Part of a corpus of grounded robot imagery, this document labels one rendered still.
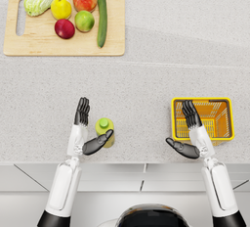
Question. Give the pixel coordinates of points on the yellow slatted basket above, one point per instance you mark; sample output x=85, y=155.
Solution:
x=218, y=120

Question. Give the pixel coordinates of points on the green tea bottle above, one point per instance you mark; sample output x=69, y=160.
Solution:
x=104, y=128

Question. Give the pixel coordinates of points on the dark round robot body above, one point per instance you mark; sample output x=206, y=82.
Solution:
x=151, y=217

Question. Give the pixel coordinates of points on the wooden cutting board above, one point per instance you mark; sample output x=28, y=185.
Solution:
x=39, y=43

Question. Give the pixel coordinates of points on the dark red apple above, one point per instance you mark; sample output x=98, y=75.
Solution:
x=64, y=28

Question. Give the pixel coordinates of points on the green apple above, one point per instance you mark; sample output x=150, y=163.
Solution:
x=84, y=21

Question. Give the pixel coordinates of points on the green cucumber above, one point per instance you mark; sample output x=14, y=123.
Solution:
x=102, y=19

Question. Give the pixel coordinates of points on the yellow pear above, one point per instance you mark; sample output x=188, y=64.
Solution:
x=61, y=8

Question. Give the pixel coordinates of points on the red peach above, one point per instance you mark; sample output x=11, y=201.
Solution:
x=84, y=0

